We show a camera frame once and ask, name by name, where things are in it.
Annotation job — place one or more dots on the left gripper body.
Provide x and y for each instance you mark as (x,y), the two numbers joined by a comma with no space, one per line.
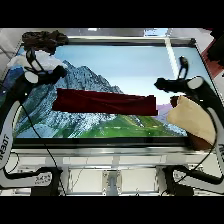
(59,72)

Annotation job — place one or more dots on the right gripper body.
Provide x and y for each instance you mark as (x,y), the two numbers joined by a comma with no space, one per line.
(165,84)

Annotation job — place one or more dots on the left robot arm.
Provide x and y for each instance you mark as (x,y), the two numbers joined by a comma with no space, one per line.
(8,130)

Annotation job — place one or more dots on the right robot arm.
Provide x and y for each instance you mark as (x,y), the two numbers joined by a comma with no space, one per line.
(200,87)

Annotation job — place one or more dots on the white garment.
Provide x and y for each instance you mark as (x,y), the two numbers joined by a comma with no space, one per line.
(50,60)

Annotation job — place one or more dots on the dark brown garment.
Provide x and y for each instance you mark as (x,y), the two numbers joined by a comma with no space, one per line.
(45,40)

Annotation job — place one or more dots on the beige garment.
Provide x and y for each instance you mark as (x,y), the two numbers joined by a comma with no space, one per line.
(193,116)

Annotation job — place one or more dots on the dark red garment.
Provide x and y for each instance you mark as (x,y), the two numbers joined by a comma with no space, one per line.
(103,101)

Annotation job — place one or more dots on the silver frame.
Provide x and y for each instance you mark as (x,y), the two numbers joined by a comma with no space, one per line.
(113,160)

